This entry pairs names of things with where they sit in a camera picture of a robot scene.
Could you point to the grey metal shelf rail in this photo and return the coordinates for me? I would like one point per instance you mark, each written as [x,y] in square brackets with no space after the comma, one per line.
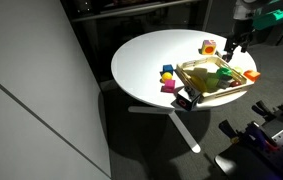
[131,11]

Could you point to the blue block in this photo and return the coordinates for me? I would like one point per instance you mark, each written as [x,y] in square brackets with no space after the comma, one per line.
[168,69]

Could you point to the white table base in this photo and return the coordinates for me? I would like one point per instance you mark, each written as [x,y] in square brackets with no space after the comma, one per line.
[184,130]

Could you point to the cream block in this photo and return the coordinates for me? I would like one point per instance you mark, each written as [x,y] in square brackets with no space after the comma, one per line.
[199,71]

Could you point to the orange block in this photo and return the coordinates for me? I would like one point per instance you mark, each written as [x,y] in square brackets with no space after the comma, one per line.
[252,75]

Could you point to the yellow cube with orange circle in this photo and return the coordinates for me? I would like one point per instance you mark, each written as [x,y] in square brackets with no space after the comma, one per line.
[208,47]

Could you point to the grey block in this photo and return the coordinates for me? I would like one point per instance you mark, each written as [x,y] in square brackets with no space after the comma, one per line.
[225,83]

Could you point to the dark red ball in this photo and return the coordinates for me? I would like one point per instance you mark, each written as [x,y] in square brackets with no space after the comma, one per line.
[235,83]

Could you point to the yellow half-round block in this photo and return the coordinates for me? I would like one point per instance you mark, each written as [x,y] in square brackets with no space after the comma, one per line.
[197,82]

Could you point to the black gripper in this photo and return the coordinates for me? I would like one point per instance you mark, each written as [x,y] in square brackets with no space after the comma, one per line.
[238,38]

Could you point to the pink block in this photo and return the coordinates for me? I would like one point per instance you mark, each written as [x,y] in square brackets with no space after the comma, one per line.
[168,86]

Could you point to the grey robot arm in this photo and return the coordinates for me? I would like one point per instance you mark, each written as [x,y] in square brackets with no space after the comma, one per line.
[244,13]

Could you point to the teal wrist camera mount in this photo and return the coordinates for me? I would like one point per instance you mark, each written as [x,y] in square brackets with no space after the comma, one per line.
[269,18]

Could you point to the wooden tray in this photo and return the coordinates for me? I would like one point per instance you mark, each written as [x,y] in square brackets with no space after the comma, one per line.
[214,95]

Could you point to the lime green block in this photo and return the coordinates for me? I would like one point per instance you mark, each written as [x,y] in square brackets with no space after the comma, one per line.
[211,82]

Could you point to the large yellow ball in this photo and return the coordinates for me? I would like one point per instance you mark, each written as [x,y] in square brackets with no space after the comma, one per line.
[166,76]

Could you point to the black round seat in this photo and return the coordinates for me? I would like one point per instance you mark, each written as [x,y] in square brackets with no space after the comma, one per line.
[237,165]

